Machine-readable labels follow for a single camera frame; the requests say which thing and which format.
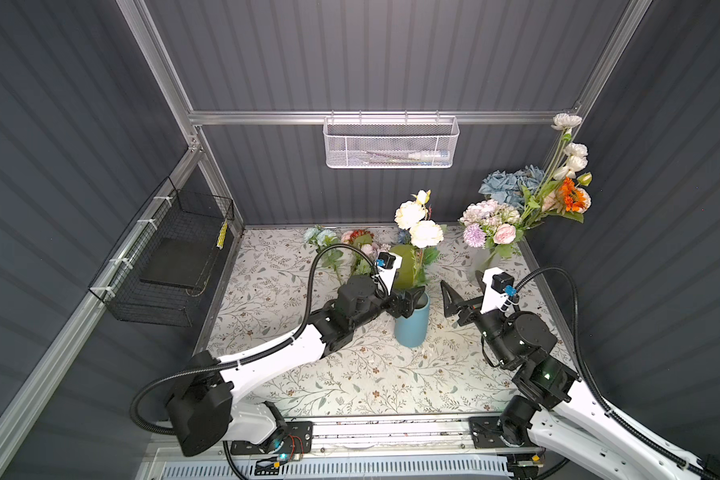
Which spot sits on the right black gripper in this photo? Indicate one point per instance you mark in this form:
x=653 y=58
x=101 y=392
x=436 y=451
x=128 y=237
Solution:
x=472 y=308

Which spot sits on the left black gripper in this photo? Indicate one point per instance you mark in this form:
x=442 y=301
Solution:
x=406 y=302

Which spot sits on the blue ceramic vase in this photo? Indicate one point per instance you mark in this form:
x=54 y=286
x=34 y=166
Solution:
x=411 y=331

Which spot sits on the clear ribbed glass vase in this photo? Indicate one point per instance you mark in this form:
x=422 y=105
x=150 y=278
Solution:
x=481 y=260

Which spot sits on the cream rose stem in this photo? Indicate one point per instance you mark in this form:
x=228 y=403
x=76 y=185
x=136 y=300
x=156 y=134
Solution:
x=425 y=234

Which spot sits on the pale blue white flower stem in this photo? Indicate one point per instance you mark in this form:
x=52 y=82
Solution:
x=322 y=238

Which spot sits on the blue rose bouquet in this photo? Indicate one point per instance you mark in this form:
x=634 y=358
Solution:
x=507 y=188

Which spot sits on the peach rose stem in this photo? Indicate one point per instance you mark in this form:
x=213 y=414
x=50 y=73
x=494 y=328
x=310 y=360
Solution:
x=549 y=201

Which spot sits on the orange gerbera flower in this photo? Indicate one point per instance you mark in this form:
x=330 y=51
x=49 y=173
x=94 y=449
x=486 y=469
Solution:
x=572 y=201

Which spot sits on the white ranunculus stem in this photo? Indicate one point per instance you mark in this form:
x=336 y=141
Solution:
x=569 y=159

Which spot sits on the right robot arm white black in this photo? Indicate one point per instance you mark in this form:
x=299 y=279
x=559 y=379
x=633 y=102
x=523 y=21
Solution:
x=556 y=408

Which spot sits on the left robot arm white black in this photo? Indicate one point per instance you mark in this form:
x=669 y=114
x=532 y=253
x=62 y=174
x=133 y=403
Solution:
x=208 y=408

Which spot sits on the blue hydrangea flower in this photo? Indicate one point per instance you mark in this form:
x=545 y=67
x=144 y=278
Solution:
x=403 y=236

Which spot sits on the mixed pastel flower bunch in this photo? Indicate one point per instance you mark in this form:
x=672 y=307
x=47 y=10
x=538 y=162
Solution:
x=364 y=240

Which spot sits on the marker pen in basket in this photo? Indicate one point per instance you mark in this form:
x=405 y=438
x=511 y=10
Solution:
x=427 y=157

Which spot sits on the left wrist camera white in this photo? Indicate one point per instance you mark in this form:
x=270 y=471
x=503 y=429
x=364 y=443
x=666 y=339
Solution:
x=387 y=265

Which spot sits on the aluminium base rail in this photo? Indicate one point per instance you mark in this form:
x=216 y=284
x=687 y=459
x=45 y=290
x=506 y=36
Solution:
x=438 y=446

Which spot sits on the white wire mesh basket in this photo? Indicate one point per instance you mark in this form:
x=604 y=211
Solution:
x=348 y=138

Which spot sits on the black wire basket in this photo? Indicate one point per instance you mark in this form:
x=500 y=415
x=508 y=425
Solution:
x=166 y=271

